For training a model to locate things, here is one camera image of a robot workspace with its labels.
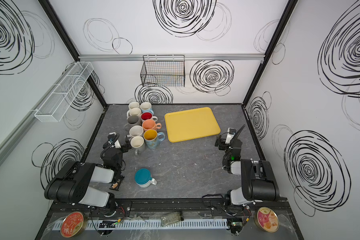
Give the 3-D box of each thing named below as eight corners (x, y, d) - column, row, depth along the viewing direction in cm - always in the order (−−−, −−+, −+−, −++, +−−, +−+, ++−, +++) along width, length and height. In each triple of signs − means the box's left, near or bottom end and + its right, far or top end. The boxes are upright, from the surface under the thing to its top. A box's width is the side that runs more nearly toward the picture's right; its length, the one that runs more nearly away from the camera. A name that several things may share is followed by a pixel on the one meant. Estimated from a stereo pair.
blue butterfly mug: (143, 147, 97) (140, 139, 89) (149, 136, 103) (146, 127, 95) (159, 151, 95) (157, 143, 87) (164, 140, 101) (163, 131, 93)
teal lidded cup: (136, 188, 82) (132, 183, 76) (139, 173, 87) (136, 168, 81) (155, 188, 82) (153, 183, 76) (157, 173, 87) (155, 168, 81)
